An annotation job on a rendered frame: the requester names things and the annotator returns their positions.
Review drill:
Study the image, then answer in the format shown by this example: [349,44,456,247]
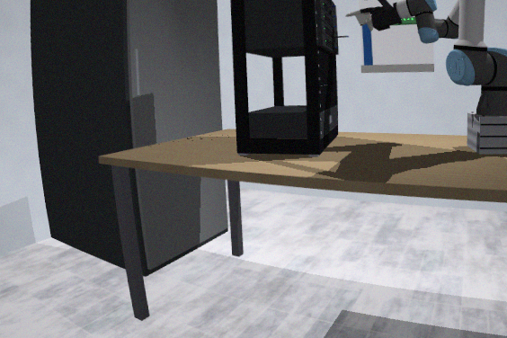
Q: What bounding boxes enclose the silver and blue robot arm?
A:
[396,0,507,116]

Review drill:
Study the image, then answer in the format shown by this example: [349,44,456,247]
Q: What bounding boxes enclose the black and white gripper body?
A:
[371,3,402,31]

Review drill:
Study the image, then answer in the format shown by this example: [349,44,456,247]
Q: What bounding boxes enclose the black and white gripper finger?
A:
[360,16,373,31]
[345,7,378,24]

